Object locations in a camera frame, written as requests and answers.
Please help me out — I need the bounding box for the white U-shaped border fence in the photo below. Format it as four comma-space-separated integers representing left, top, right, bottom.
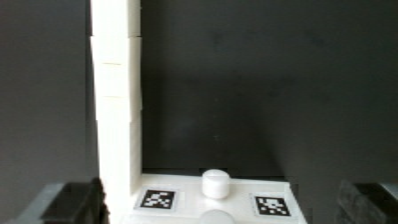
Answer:
91, 0, 143, 206

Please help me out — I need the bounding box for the white drawer box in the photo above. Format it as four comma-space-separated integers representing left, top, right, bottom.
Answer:
106, 169, 308, 224

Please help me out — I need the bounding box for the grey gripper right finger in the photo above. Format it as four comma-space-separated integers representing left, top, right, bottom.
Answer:
335, 181, 398, 224

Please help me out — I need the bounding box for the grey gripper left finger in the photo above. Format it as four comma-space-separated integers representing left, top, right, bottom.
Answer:
17, 178, 109, 224

